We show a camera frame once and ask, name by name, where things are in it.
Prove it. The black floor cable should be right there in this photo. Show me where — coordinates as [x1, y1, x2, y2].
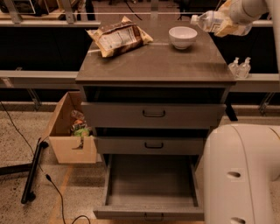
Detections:
[0, 100, 92, 224]

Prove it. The bottom open grey drawer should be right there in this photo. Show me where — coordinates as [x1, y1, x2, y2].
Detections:
[94, 155, 204, 221]

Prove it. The grey drawer cabinet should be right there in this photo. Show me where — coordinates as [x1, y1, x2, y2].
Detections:
[75, 19, 237, 173]

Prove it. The top grey drawer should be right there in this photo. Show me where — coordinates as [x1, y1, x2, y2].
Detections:
[81, 102, 225, 130]

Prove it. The green snack packet in box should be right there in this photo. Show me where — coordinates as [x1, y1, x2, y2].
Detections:
[70, 110, 91, 137]

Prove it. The clear pump bottle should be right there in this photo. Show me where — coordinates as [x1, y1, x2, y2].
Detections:
[228, 57, 239, 76]
[237, 57, 251, 79]

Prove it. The brown snack bag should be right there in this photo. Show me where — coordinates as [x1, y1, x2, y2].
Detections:
[87, 17, 153, 58]

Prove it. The white ceramic bowl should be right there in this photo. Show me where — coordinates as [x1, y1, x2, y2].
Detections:
[169, 26, 198, 50]

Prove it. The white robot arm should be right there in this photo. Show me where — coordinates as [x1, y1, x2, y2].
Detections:
[203, 0, 280, 224]

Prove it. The left clear pump bottle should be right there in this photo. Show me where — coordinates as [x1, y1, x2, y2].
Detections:
[228, 57, 239, 76]

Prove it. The right clear pump bottle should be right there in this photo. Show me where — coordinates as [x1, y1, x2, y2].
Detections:
[237, 57, 251, 79]

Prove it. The cardboard box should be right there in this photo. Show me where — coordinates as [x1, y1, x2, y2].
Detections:
[42, 92, 98, 164]

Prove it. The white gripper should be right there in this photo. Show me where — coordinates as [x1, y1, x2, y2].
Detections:
[214, 0, 269, 38]

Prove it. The middle grey drawer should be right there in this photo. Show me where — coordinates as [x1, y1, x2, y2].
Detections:
[94, 136, 205, 155]

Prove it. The clear plastic water bottle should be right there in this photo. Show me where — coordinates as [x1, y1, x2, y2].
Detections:
[191, 10, 252, 36]

